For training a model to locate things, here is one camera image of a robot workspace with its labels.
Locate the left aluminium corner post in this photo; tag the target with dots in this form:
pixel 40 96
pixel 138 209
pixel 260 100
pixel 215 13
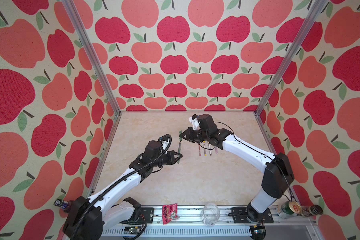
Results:
pixel 78 24

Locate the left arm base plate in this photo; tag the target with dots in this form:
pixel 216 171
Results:
pixel 141 216

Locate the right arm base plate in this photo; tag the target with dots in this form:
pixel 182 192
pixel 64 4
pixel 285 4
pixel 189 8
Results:
pixel 244 216

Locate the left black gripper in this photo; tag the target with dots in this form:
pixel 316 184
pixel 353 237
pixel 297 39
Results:
pixel 171 159

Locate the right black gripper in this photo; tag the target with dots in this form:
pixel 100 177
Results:
pixel 188 137

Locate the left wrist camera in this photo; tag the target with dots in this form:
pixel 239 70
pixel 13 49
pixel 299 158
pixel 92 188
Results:
pixel 164 142

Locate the aluminium corner post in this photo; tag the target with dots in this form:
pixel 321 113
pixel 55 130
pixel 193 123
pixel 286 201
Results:
pixel 78 24
pixel 307 24

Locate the green marker pen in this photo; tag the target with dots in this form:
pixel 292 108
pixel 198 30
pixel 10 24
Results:
pixel 179 151

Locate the pink snack packet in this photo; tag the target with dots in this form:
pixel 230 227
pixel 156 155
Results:
pixel 169 213

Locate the aluminium front rail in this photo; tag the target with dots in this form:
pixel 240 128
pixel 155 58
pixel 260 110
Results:
pixel 190 226

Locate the green drink can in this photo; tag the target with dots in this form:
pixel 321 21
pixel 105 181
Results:
pixel 289 209

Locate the clear plastic cup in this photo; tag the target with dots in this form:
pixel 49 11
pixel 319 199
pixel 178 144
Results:
pixel 210 214

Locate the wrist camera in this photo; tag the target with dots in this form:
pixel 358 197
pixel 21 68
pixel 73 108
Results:
pixel 164 142
pixel 195 122

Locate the right aluminium corner post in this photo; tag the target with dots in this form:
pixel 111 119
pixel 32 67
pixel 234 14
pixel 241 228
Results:
pixel 307 24

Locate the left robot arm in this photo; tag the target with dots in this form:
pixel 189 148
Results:
pixel 89 217

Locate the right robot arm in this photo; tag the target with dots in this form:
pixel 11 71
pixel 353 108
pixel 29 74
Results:
pixel 277 170

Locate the purple bottle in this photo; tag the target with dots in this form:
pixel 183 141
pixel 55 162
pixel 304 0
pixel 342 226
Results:
pixel 64 205

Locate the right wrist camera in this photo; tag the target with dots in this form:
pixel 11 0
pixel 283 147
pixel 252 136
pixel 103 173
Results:
pixel 195 122

